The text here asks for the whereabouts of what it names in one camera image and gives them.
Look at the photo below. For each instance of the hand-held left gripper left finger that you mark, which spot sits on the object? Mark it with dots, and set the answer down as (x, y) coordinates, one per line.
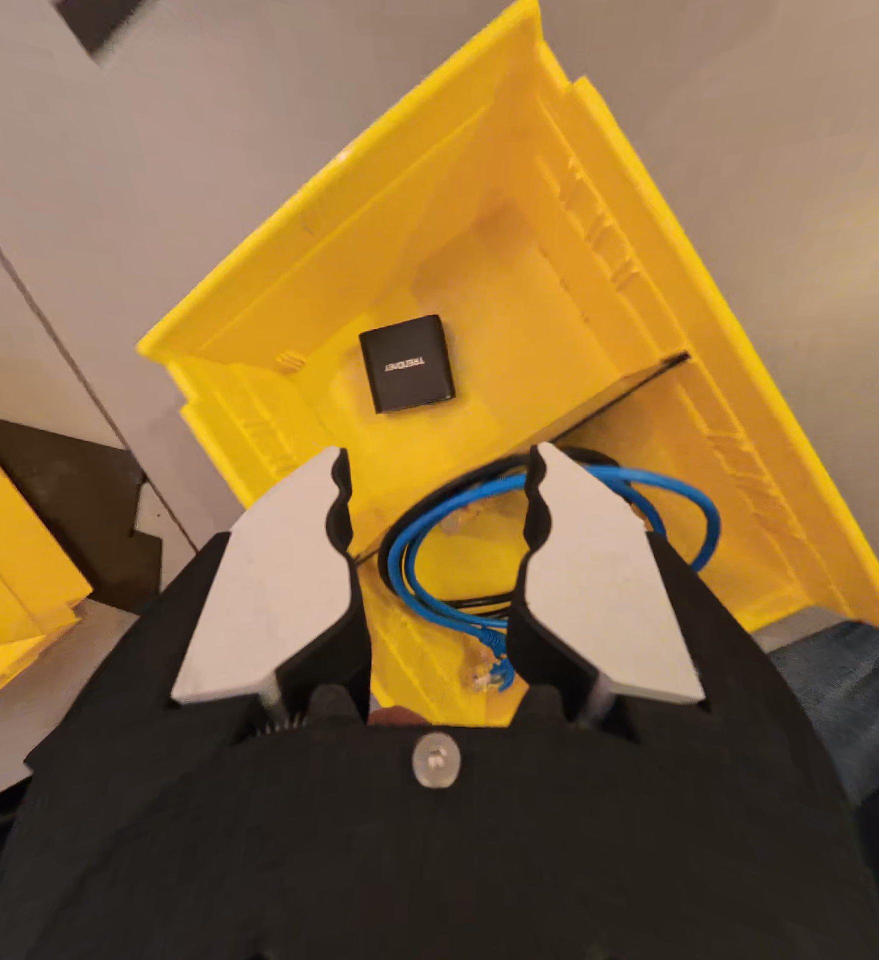
(274, 592)

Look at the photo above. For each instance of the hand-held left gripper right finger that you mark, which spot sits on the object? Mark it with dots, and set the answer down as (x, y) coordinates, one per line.
(604, 592)

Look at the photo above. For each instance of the black ethernet splitter box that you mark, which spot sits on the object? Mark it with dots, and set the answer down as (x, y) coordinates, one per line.
(407, 364)

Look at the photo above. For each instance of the yellow divided plastic bin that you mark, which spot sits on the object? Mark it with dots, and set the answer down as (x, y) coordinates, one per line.
(544, 300)

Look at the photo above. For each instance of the black bin divider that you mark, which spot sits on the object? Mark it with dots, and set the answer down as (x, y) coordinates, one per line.
(619, 397)

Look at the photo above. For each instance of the loose black divider plate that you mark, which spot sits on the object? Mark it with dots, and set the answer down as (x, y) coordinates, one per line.
(72, 495)

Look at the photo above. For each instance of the person's blue jeans leg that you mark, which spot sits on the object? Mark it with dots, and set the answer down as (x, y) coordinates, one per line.
(852, 690)

